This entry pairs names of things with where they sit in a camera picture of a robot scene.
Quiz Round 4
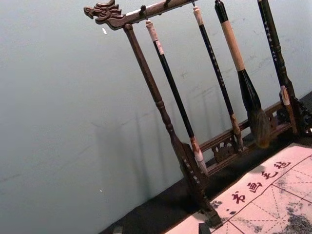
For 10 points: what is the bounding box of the thin black brush, brown tip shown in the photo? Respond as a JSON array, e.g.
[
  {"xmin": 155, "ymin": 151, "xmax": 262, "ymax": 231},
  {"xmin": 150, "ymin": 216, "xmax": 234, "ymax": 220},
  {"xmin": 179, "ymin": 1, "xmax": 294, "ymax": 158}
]
[{"xmin": 192, "ymin": 5, "xmax": 245, "ymax": 152}]

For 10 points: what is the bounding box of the thin black brush, white cap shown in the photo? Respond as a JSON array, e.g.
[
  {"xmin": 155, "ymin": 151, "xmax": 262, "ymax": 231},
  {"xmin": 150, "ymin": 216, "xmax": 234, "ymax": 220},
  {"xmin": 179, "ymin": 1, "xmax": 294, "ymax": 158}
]
[{"xmin": 145, "ymin": 19, "xmax": 209, "ymax": 177}]

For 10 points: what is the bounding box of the black table cloth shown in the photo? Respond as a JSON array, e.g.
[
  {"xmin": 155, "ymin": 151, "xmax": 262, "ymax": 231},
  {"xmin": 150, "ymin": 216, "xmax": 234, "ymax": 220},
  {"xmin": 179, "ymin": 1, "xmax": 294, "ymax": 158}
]
[{"xmin": 101, "ymin": 91, "xmax": 312, "ymax": 234}]

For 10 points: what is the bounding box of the black brush with white ferrule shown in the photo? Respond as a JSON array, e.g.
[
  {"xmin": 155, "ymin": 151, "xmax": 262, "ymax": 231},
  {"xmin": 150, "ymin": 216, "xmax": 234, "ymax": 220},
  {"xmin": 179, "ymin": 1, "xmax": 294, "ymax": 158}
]
[{"xmin": 256, "ymin": 0, "xmax": 299, "ymax": 136}]

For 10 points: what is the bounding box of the pale felt mat with grid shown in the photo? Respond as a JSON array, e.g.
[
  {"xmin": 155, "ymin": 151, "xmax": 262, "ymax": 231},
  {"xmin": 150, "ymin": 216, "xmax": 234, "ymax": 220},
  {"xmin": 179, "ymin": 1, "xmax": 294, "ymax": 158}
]
[{"xmin": 162, "ymin": 143, "xmax": 312, "ymax": 234}]

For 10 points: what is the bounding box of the large brush with tan handle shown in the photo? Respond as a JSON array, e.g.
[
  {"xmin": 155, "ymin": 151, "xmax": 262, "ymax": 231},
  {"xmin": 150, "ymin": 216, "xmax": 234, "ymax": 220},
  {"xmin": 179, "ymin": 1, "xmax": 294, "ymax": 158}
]
[{"xmin": 214, "ymin": 0, "xmax": 273, "ymax": 149}]

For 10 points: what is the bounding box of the dark carved wooden brush rack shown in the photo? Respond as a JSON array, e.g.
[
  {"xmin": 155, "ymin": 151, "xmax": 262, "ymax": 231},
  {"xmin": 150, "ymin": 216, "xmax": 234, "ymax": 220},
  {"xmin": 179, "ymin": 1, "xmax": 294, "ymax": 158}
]
[{"xmin": 83, "ymin": 0, "xmax": 312, "ymax": 228}]

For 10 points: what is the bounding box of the small black block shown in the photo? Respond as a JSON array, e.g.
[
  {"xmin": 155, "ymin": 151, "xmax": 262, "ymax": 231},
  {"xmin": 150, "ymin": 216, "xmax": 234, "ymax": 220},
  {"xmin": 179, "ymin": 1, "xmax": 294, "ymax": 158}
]
[{"xmin": 198, "ymin": 222, "xmax": 212, "ymax": 234}]

